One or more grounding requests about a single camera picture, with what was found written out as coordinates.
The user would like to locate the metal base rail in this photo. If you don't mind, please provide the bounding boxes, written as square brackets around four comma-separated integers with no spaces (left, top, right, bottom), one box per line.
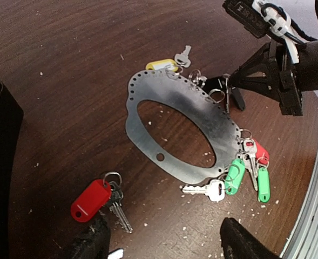
[280,149,318,258]

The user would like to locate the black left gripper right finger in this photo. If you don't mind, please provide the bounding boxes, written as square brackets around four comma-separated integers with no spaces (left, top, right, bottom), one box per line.
[220,217,280,259]

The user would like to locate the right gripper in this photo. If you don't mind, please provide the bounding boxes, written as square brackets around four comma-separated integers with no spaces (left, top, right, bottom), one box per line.
[222,1,303,116]

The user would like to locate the red key tag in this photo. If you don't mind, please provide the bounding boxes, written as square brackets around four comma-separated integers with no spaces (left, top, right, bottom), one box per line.
[253,139,269,166]

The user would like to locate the yellow key tag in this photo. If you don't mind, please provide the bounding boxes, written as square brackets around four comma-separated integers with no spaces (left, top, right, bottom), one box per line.
[145,59,178,72]

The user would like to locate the red tag with keys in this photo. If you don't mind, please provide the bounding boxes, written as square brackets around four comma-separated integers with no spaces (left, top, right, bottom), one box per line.
[70,172,133,233]

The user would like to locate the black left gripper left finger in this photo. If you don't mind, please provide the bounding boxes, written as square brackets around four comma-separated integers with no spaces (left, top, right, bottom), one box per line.
[64,217,111,259]

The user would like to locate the small silver key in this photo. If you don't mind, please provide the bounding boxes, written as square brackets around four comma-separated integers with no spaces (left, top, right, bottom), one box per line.
[174,45,192,68]

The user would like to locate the green key tag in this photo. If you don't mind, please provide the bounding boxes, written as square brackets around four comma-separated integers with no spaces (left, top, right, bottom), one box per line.
[258,167,270,203]
[224,158,246,195]

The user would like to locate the large metal oval keyring plate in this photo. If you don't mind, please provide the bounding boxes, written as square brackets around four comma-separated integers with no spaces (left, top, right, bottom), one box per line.
[125,69,241,185]

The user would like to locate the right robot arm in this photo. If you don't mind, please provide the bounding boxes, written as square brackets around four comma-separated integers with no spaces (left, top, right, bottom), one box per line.
[222,1,318,116]

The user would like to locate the black key fob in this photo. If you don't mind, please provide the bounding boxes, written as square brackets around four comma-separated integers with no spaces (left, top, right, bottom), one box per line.
[202,73,246,113]

